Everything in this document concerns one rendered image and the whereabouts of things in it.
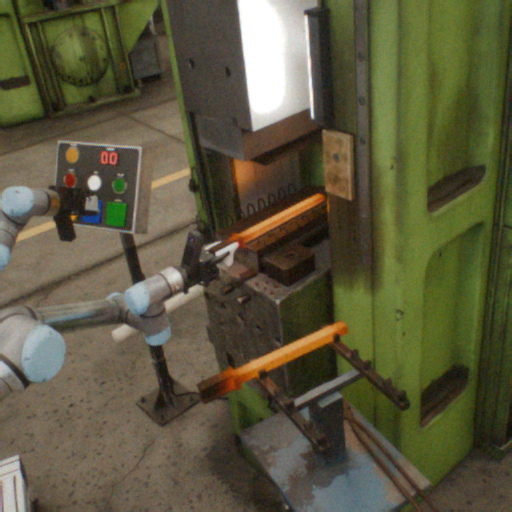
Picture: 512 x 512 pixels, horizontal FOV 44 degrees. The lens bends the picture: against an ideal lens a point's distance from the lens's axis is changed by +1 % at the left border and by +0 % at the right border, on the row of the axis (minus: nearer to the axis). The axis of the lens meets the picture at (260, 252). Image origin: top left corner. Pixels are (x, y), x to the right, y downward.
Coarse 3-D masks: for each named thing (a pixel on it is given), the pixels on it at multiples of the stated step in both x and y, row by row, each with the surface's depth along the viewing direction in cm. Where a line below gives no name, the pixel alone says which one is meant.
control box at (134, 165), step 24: (72, 144) 214; (96, 144) 210; (72, 168) 214; (96, 168) 210; (120, 168) 207; (144, 168) 206; (96, 192) 211; (120, 192) 207; (144, 192) 208; (144, 216) 210
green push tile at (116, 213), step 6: (108, 204) 208; (114, 204) 207; (120, 204) 206; (126, 204) 206; (108, 210) 208; (114, 210) 207; (120, 210) 206; (126, 210) 206; (108, 216) 208; (114, 216) 207; (120, 216) 206; (126, 216) 206; (108, 222) 208; (114, 222) 207; (120, 222) 206
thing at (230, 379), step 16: (320, 336) 154; (272, 352) 151; (288, 352) 151; (304, 352) 153; (240, 368) 148; (256, 368) 147; (208, 384) 143; (224, 384) 145; (240, 384) 145; (208, 400) 144
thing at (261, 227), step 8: (304, 200) 202; (312, 200) 201; (320, 200) 203; (288, 208) 198; (296, 208) 198; (304, 208) 199; (280, 216) 194; (288, 216) 195; (256, 224) 191; (264, 224) 191; (272, 224) 192; (248, 232) 187; (256, 232) 188; (224, 240) 184; (232, 240) 184; (240, 240) 184; (208, 248) 181; (216, 248) 181; (240, 248) 185
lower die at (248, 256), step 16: (304, 192) 212; (320, 192) 207; (272, 208) 206; (320, 208) 199; (240, 224) 199; (288, 224) 193; (304, 224) 192; (256, 240) 187; (272, 240) 186; (240, 256) 190; (256, 256) 183
